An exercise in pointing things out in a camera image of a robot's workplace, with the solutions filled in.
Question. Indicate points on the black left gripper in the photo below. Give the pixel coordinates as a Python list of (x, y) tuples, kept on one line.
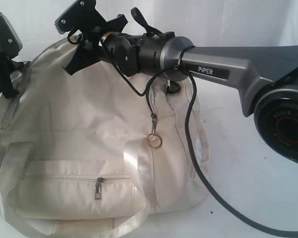
[(6, 68)]

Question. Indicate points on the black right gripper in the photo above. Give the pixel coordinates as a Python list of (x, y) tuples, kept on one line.
[(85, 54)]

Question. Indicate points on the cream fabric duffel bag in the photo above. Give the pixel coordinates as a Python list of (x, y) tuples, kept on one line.
[(74, 162)]

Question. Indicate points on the metal key ring zipper pull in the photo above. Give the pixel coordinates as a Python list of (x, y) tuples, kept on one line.
[(150, 137)]

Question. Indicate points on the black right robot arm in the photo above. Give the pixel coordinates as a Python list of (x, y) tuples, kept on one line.
[(265, 77)]

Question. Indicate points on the white backdrop curtain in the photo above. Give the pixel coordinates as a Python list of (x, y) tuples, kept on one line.
[(204, 22)]

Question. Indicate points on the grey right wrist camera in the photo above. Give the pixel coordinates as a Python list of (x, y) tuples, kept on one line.
[(82, 15)]

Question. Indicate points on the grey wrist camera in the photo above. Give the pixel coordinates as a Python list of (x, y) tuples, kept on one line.
[(9, 40), (82, 15)]

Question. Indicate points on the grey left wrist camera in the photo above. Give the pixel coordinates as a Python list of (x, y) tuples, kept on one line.
[(9, 40)]

